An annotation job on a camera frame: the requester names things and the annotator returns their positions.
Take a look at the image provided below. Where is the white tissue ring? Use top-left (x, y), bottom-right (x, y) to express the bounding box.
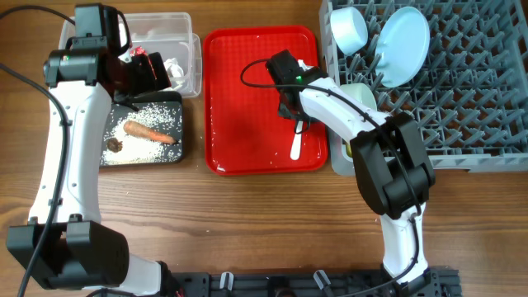
top-left (163, 56), bottom-right (186, 90)

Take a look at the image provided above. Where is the white plastic spoon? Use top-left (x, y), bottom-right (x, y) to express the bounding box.
top-left (290, 120), bottom-right (304, 161)

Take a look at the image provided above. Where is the carrot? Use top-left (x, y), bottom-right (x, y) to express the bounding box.
top-left (123, 120), bottom-right (177, 144)

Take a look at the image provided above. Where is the green bowl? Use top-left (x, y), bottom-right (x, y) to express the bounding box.
top-left (340, 83), bottom-right (377, 110)

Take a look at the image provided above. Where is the light blue bowl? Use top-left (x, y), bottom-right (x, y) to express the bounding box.
top-left (330, 7), bottom-right (368, 55)

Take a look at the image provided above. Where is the light blue plate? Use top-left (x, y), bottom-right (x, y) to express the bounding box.
top-left (375, 7), bottom-right (431, 88)

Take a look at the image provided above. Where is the red snack wrapper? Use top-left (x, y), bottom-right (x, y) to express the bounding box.
top-left (130, 46), bottom-right (148, 57)

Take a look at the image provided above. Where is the yellow cup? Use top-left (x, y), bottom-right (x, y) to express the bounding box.
top-left (345, 143), bottom-right (352, 158)

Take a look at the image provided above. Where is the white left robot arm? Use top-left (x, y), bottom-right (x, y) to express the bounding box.
top-left (7, 3), bottom-right (181, 296)

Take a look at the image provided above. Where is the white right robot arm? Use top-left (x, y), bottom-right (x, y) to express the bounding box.
top-left (266, 50), bottom-right (436, 295)

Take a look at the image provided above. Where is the clear plastic bin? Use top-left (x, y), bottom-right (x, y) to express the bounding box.
top-left (47, 4), bottom-right (201, 101)

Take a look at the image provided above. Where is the spilled white rice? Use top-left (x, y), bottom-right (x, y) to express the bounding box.
top-left (100, 101), bottom-right (184, 167)

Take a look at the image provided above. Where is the red serving tray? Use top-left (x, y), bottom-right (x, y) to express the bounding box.
top-left (203, 26), bottom-right (328, 176)

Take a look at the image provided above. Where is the black tray bin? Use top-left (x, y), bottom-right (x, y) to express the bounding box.
top-left (100, 92), bottom-right (183, 167)

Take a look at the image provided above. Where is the brown food scrap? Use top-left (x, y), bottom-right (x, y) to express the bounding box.
top-left (106, 138), bottom-right (123, 153)

